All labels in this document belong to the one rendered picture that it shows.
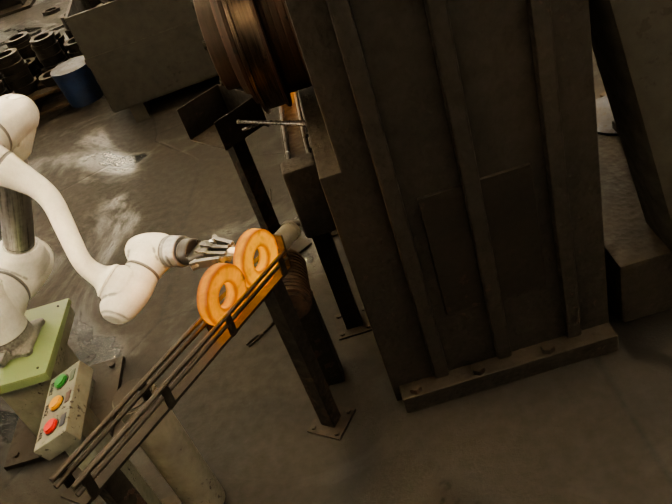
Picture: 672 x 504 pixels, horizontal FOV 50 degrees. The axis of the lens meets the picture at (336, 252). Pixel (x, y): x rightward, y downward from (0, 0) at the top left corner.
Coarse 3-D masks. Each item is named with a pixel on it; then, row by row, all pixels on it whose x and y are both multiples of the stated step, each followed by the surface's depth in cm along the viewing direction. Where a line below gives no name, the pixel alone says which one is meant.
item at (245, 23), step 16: (224, 0) 177; (240, 0) 178; (240, 16) 178; (240, 32) 179; (256, 32) 179; (240, 48) 180; (256, 48) 181; (256, 64) 184; (256, 80) 187; (272, 80) 188; (272, 96) 194
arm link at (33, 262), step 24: (0, 96) 210; (24, 96) 214; (0, 120) 201; (24, 120) 208; (24, 144) 210; (0, 192) 222; (0, 216) 229; (24, 216) 230; (24, 240) 236; (0, 264) 240; (24, 264) 239; (48, 264) 251
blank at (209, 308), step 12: (216, 264) 174; (228, 264) 175; (204, 276) 171; (216, 276) 171; (228, 276) 175; (240, 276) 179; (204, 288) 170; (216, 288) 172; (228, 288) 179; (240, 288) 180; (204, 300) 169; (216, 300) 172; (228, 300) 179; (204, 312) 170; (216, 312) 172
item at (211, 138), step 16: (208, 96) 279; (224, 96) 282; (240, 96) 272; (192, 112) 277; (208, 112) 282; (224, 112) 287; (240, 112) 261; (256, 112) 265; (192, 128) 279; (208, 128) 284; (224, 128) 258; (240, 128) 263; (256, 128) 267; (208, 144) 270; (224, 144) 260; (240, 144) 275; (240, 160) 277; (240, 176) 285; (256, 176) 284; (256, 192) 287; (256, 208) 292; (272, 208) 295; (272, 224) 298; (304, 240) 308
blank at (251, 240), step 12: (252, 228) 186; (240, 240) 182; (252, 240) 182; (264, 240) 187; (240, 252) 180; (252, 252) 183; (264, 252) 189; (276, 252) 192; (240, 264) 180; (252, 264) 183; (264, 264) 189; (276, 264) 192; (252, 276) 184
